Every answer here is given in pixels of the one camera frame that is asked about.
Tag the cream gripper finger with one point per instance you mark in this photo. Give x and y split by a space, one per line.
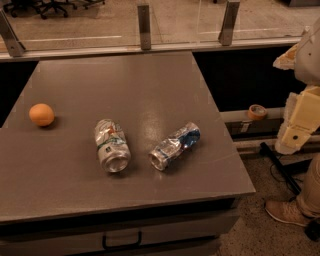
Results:
301 120
287 60

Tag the silver green 7up can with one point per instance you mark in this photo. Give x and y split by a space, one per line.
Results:
112 148

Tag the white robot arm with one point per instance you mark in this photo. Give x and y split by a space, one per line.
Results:
307 60

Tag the roll of orange tape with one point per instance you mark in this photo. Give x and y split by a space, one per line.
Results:
257 112

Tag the black metal stand bar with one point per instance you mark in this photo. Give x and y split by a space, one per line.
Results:
287 171

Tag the khaki trouser leg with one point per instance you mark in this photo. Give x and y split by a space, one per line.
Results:
309 199

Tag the brown shoe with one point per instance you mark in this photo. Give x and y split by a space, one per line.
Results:
287 212

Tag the grey drawer cabinet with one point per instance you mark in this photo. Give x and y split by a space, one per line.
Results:
183 230

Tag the orange ball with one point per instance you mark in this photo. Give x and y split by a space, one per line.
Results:
41 114

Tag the black office chair base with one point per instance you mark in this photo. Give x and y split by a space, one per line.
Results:
41 7

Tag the grey metal bracket right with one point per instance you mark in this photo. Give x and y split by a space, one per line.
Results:
226 34

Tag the grey metal bracket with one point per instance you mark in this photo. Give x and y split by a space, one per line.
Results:
144 26
14 47
226 34

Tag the grey metal bracket middle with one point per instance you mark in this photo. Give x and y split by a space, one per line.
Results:
144 26

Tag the black drawer handle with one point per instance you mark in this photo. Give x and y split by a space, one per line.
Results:
121 242

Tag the grey metal bracket left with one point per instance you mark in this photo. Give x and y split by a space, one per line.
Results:
14 47

